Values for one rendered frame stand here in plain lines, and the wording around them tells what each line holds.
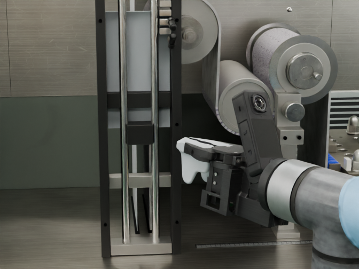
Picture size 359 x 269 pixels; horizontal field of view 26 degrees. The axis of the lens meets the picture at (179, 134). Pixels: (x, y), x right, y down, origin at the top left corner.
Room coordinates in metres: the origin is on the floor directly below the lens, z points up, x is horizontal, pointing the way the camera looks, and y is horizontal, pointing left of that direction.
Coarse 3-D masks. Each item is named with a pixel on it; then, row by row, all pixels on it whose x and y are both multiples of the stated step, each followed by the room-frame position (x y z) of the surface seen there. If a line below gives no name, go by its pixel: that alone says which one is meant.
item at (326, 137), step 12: (324, 96) 1.65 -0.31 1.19; (312, 108) 1.75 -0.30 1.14; (324, 108) 1.65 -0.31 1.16; (300, 120) 1.85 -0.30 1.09; (312, 120) 1.74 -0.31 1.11; (324, 120) 1.65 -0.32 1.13; (312, 132) 1.74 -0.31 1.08; (324, 132) 1.64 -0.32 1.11; (312, 144) 1.73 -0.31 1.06; (324, 144) 1.64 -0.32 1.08; (312, 156) 1.73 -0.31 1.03; (324, 156) 1.63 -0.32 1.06
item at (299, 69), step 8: (296, 56) 1.60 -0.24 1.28; (304, 56) 1.59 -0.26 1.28; (312, 56) 1.60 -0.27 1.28; (288, 64) 1.60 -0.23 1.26; (296, 64) 1.59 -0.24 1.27; (304, 64) 1.60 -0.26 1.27; (312, 64) 1.60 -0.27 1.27; (320, 64) 1.60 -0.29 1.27; (288, 72) 1.59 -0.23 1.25; (296, 72) 1.59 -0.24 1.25; (304, 72) 1.59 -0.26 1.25; (312, 72) 1.60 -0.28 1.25; (320, 72) 1.60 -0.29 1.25; (288, 80) 1.61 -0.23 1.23; (296, 80) 1.59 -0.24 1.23; (304, 80) 1.59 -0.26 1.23; (312, 80) 1.60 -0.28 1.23; (320, 80) 1.60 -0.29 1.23; (304, 88) 1.59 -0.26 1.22
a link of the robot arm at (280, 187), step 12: (288, 168) 0.89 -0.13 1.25; (300, 168) 0.88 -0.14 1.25; (276, 180) 0.89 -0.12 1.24; (288, 180) 0.87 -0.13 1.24; (276, 192) 0.88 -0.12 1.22; (288, 192) 0.87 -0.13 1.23; (276, 204) 0.88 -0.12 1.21; (288, 204) 0.86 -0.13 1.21; (276, 216) 0.90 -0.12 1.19; (288, 216) 0.87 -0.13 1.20
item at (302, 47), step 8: (288, 48) 1.61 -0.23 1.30; (296, 48) 1.61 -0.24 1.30; (304, 48) 1.61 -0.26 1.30; (312, 48) 1.61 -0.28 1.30; (320, 48) 1.62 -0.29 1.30; (288, 56) 1.61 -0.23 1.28; (320, 56) 1.62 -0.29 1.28; (280, 64) 1.61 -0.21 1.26; (328, 64) 1.62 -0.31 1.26; (280, 72) 1.61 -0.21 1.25; (328, 72) 1.62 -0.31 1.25; (280, 80) 1.61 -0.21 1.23; (288, 88) 1.61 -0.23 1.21; (296, 88) 1.61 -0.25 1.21; (312, 88) 1.61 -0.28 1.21; (320, 88) 1.62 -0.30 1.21; (304, 96) 1.61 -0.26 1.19
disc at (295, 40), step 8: (288, 40) 1.61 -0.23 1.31; (296, 40) 1.61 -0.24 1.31; (304, 40) 1.61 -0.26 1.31; (312, 40) 1.62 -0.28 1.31; (320, 40) 1.62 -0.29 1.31; (280, 48) 1.61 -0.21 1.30; (328, 48) 1.62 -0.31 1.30; (272, 56) 1.61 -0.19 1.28; (280, 56) 1.61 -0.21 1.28; (328, 56) 1.62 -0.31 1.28; (272, 64) 1.61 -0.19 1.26; (336, 64) 1.62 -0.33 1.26; (272, 72) 1.61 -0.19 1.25; (336, 72) 1.62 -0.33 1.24; (272, 80) 1.61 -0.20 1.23; (328, 80) 1.62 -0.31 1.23; (280, 88) 1.61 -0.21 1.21; (328, 88) 1.62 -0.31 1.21; (312, 96) 1.62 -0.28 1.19; (320, 96) 1.62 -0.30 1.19; (304, 104) 1.62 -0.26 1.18
